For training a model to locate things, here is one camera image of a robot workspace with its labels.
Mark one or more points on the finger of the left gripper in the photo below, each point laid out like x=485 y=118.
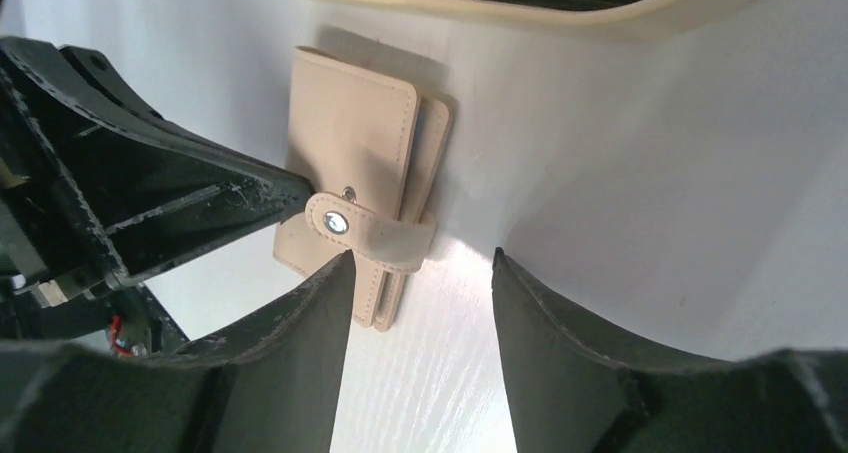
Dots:
x=184 y=199
x=99 y=73

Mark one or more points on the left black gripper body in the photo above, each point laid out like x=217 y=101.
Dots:
x=53 y=209

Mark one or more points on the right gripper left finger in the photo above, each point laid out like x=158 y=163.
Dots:
x=268 y=382

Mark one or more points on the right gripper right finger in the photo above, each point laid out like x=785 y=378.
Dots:
x=576 y=382

